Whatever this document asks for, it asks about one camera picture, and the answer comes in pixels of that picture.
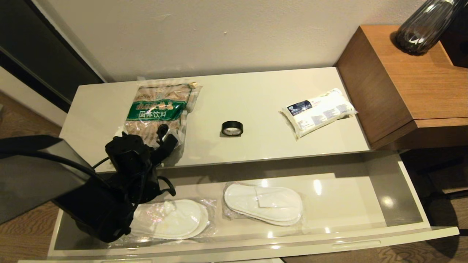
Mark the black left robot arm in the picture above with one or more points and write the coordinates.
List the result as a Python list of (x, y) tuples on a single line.
[(36, 171)]

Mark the black tape roll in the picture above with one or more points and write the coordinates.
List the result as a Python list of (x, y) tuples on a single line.
[(232, 133)]

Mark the wooden side cabinet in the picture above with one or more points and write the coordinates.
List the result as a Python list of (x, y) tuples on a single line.
[(413, 84)]

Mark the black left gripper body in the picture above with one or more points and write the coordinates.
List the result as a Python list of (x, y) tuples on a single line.
[(128, 153)]

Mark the black box on desk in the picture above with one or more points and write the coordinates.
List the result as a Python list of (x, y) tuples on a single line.
[(457, 44)]

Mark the white tissue pack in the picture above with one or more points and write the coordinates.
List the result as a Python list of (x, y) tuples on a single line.
[(318, 111)]

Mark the white slippers in crinkled wrap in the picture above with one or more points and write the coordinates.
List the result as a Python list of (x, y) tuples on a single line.
[(179, 219)]

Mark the dark sliding door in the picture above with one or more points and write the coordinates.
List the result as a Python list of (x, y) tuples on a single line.
[(36, 47)]

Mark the dark glass vase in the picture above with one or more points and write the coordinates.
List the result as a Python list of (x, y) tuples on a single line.
[(420, 33)]

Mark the cream white drawer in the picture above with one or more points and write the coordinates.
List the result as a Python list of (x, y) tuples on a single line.
[(347, 204)]

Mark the green label snack bag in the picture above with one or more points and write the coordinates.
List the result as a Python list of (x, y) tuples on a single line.
[(157, 109)]

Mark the white slippers with paper tag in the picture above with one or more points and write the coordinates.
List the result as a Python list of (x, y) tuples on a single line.
[(263, 204)]

